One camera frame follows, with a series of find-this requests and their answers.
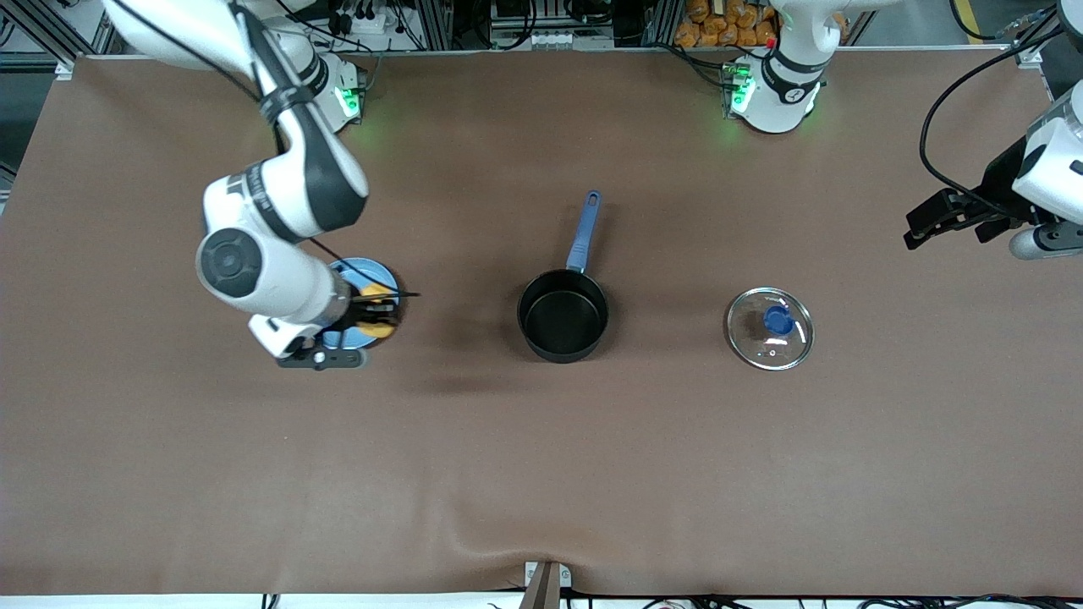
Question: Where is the glass lid blue knob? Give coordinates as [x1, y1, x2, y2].
[725, 287, 815, 371]

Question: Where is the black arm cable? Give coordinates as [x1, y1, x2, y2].
[921, 8, 1058, 221]
[110, 0, 421, 299]

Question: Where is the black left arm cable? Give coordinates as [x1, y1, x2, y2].
[921, 8, 1058, 221]

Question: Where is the black pot blue handle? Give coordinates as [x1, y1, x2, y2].
[516, 189, 611, 365]

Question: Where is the aluminium frame rail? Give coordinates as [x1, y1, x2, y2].
[1015, 34, 1083, 98]

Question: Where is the pile of orange items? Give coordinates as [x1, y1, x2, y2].
[674, 0, 778, 49]

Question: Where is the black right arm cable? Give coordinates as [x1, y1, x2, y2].
[110, 0, 421, 299]

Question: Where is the aluminium frame post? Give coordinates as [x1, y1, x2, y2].
[412, 0, 454, 50]

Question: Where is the metal table edge bracket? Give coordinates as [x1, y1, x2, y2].
[523, 560, 573, 609]

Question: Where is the white power strip with plugs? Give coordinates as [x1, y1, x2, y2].
[334, 7, 399, 35]

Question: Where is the blue round plate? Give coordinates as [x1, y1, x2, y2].
[322, 257, 401, 350]

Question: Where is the yellow potato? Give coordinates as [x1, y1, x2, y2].
[355, 285, 399, 340]

